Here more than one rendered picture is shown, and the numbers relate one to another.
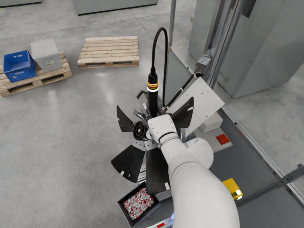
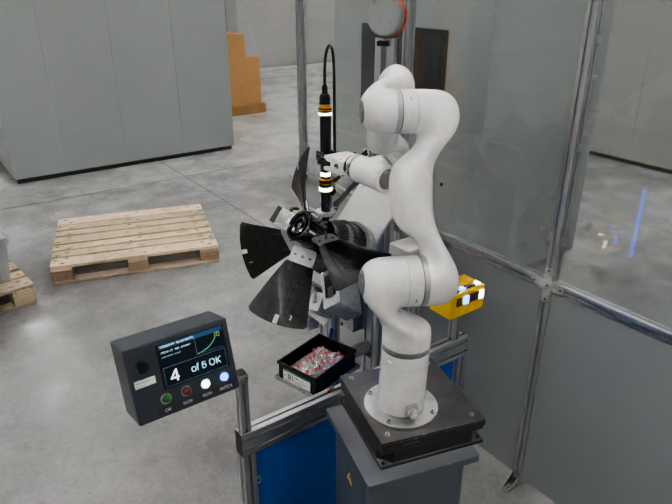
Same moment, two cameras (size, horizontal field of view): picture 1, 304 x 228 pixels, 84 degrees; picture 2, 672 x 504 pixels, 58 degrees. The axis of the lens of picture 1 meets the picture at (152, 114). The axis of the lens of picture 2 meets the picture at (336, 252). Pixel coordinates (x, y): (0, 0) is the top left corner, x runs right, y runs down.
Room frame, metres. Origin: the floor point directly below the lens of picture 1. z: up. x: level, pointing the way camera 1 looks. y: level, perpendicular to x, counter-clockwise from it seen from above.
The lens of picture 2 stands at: (-1.41, 0.45, 2.02)
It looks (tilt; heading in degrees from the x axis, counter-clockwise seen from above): 24 degrees down; 346
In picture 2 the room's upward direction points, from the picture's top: straight up
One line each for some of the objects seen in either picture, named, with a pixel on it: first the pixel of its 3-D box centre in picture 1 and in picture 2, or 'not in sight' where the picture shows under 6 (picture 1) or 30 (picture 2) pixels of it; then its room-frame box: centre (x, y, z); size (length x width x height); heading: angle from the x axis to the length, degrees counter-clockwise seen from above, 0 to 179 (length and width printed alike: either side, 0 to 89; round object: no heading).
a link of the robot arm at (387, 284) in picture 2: not in sight; (396, 303); (-0.22, 0.00, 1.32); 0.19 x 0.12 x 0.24; 84
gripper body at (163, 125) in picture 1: (162, 129); (345, 162); (0.39, -0.04, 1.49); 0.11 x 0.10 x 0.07; 21
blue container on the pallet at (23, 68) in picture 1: (20, 65); not in sight; (2.61, 2.38, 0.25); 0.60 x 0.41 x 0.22; 28
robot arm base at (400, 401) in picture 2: not in sight; (403, 376); (-0.22, -0.03, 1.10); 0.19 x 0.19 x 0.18
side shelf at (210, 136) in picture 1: (207, 132); not in sight; (0.80, -0.48, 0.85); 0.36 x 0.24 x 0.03; 21
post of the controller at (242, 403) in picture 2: not in sight; (242, 401); (-0.03, 0.36, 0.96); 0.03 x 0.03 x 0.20; 21
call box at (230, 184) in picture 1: (223, 193); (456, 298); (0.26, -0.41, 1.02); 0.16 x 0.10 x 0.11; 111
